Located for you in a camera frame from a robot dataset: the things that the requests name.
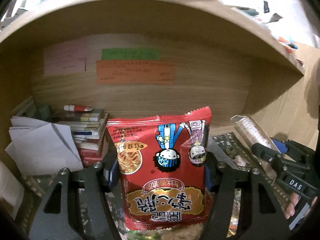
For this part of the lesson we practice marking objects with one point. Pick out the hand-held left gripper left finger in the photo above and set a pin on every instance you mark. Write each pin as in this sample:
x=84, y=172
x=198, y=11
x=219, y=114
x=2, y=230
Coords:
x=113, y=171

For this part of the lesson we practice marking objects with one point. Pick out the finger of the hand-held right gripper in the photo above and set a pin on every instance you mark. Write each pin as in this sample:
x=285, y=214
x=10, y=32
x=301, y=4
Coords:
x=265, y=153
x=282, y=145

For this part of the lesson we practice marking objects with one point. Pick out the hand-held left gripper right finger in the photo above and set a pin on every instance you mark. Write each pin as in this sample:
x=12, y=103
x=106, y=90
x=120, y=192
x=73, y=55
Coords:
x=208, y=177

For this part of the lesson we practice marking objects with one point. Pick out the red cartoon noodle snack packet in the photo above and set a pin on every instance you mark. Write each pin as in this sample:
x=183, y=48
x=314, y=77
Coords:
x=165, y=175

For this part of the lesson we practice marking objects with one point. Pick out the person's right hand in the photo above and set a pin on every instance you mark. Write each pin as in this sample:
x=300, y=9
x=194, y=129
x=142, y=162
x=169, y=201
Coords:
x=292, y=206

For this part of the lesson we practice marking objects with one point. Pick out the sleeve of clear plastic cups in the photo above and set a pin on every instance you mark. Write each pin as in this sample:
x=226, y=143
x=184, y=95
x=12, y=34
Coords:
x=255, y=132

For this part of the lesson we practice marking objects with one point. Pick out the dark floral patterned cloth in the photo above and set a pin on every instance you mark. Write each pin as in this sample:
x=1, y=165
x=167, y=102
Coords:
x=240, y=152

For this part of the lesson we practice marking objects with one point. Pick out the stack of books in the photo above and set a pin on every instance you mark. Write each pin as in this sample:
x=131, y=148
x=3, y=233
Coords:
x=91, y=135

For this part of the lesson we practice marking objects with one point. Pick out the brown cardboard box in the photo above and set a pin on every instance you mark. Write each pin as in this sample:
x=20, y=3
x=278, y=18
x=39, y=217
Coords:
x=282, y=100

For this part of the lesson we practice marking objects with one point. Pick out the pale snack packet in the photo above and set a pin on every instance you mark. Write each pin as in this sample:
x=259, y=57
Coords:
x=175, y=233

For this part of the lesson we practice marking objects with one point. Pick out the red and white tube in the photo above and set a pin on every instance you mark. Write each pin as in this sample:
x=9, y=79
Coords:
x=76, y=108

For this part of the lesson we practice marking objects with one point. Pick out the white folded papers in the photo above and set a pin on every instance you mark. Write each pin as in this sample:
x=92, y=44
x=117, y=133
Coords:
x=42, y=145

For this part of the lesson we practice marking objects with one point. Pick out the wooden shelf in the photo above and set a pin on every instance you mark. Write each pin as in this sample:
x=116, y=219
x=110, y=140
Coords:
x=200, y=90

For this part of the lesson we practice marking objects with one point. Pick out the orange paper note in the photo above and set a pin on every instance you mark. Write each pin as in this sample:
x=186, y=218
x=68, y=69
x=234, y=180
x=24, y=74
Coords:
x=135, y=72

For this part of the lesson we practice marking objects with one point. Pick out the white box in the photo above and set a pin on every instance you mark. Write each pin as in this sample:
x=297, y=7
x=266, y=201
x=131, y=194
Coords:
x=10, y=185

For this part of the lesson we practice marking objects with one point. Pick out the green paper note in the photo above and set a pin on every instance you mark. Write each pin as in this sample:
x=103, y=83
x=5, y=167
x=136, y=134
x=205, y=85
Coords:
x=130, y=54

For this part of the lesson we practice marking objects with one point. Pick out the pink paper note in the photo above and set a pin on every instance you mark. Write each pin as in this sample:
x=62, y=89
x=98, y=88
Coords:
x=65, y=58

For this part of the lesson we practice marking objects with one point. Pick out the small black object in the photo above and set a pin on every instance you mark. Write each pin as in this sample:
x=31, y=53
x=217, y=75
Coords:
x=266, y=6

